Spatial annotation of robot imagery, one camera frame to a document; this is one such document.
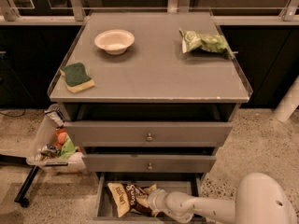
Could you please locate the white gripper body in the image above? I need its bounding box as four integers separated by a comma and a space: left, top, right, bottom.
148, 189, 193, 224

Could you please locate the brown chip bag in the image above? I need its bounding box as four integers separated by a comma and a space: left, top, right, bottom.
107, 183, 159, 217

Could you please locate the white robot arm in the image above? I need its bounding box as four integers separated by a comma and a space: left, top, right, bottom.
148, 173, 297, 224

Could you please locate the grey bottom drawer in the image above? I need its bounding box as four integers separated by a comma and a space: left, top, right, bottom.
93, 173, 201, 224

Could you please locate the grey drawer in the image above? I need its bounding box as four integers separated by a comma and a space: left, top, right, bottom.
93, 173, 201, 224
64, 121, 233, 147
82, 147, 216, 173

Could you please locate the grey middle drawer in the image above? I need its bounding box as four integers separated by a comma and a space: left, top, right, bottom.
82, 147, 216, 173

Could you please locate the grey drawer cabinet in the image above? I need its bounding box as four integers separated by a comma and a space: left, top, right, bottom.
47, 10, 253, 224

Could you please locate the grey top drawer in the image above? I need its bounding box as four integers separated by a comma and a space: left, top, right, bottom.
64, 121, 233, 147

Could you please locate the green bag in bin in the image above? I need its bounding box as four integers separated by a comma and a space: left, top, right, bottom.
60, 136, 78, 159

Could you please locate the green chip bag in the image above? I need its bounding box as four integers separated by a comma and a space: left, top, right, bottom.
179, 30, 234, 58

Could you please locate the orange fruit in bin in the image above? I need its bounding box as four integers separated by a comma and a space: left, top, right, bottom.
57, 133, 67, 145

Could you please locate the clear plastic bin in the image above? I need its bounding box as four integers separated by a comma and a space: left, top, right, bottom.
26, 104, 86, 173

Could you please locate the black metal leg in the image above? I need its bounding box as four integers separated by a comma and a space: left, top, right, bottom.
14, 165, 39, 208

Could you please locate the green yellow sponge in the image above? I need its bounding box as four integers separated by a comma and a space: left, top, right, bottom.
60, 63, 94, 93

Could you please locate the white paper bowl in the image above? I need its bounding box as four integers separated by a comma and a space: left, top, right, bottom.
94, 29, 135, 55

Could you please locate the white pipe post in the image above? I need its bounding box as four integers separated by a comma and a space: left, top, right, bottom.
274, 76, 299, 122

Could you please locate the metal window frame rail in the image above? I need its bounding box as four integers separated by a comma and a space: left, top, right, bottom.
0, 0, 298, 21

